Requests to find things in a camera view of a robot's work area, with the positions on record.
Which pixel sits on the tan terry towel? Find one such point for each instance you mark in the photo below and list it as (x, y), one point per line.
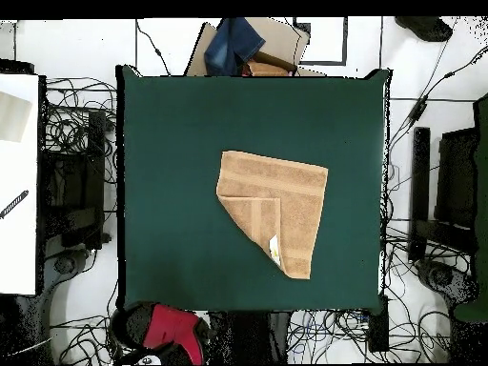
(297, 190)

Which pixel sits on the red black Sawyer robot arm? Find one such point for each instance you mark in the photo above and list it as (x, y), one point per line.
(171, 328)

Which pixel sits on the black flat panel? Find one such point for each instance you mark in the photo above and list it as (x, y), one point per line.
(455, 179)

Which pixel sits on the dark green table cloth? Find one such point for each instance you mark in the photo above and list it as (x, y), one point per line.
(171, 171)

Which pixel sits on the folded orange-brown cloth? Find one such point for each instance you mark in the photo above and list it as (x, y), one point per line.
(267, 69)

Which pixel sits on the blue denim jeans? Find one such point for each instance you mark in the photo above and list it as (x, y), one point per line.
(228, 45)

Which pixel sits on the brown cardboard box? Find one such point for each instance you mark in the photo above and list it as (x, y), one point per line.
(280, 38)

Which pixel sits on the black upright bar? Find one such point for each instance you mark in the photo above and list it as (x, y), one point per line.
(419, 190)

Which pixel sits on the black equipment rack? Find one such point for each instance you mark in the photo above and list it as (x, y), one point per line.
(63, 190)

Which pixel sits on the black power strip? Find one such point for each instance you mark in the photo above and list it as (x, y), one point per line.
(378, 328)

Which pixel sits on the black striped tool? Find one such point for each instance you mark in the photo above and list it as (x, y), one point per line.
(15, 203)

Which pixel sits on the white desk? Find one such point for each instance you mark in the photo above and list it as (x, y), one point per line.
(19, 248)

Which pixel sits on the beige paper sheet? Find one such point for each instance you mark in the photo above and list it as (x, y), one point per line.
(13, 114)

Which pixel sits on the person's dark shoe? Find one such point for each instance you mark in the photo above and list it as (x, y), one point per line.
(427, 27)

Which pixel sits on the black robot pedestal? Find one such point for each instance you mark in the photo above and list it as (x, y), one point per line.
(251, 335)

